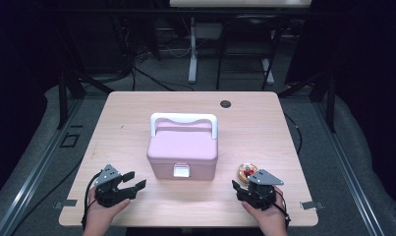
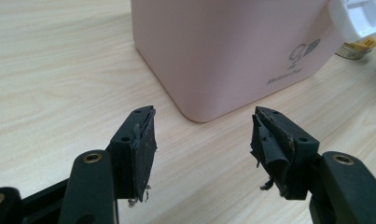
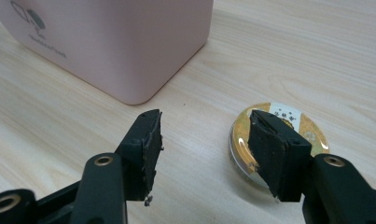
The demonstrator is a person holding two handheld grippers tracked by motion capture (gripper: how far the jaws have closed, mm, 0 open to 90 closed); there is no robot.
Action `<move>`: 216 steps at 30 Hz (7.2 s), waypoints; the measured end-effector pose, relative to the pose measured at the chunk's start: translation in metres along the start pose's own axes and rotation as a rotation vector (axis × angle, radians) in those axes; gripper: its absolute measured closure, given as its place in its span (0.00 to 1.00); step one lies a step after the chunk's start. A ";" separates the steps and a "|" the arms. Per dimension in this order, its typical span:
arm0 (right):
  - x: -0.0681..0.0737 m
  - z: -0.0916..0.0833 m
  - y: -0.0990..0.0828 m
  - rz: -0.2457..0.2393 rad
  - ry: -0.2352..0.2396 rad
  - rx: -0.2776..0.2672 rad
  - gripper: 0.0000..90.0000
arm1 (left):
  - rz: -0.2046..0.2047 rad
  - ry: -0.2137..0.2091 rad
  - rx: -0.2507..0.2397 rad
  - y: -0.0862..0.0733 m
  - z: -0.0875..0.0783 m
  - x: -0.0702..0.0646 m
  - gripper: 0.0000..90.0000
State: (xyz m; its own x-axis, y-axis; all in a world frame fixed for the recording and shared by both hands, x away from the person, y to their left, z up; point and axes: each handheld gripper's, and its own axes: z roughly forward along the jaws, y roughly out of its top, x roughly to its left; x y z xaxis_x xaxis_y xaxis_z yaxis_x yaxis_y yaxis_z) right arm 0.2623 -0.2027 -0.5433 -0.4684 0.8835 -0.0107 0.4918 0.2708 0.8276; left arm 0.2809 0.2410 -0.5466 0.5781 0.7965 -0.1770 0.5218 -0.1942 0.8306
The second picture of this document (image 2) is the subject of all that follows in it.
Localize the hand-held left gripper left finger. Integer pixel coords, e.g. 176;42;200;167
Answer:
105;105;159;203

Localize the pink plastic storage box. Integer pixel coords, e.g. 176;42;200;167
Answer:
130;0;376;124

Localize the small round golden tin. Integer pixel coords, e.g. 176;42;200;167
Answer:
334;36;376;61

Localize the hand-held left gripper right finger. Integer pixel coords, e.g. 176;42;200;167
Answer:
250;105;321;201

